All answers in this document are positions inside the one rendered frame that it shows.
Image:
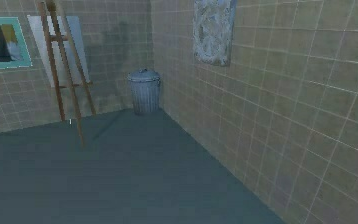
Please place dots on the grey metal trash can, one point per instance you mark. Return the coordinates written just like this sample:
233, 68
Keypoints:
144, 91

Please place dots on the white blank canvas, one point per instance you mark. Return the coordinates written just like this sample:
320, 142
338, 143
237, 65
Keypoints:
77, 43

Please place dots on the teal framed picture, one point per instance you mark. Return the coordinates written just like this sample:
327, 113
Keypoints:
3, 43

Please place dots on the brown wooden easel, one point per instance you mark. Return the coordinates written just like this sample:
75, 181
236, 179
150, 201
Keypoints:
65, 63

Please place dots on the grey blue abstract painting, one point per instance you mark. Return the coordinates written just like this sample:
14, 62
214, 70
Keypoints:
213, 31

